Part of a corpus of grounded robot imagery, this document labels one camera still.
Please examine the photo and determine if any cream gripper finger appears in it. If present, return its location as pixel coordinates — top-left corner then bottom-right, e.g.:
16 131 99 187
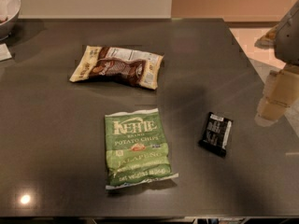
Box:
255 66 299 127
255 25 278 48

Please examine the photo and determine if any black rxbar chocolate bar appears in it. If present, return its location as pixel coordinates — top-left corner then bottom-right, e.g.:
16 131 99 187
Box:
198 112 233 158

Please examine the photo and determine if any brown chip bag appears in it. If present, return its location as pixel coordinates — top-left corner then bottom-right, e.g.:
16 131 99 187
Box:
70 46 164 90

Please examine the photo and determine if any green Kettle jalapeno chip bag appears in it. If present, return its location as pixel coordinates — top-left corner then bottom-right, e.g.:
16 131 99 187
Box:
105 108 178 189

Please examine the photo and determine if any grey metal bowl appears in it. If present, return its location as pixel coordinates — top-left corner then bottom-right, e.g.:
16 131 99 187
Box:
0 0 21 40

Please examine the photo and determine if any white paper napkin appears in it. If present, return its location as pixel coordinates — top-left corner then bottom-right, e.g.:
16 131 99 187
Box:
0 44 12 61

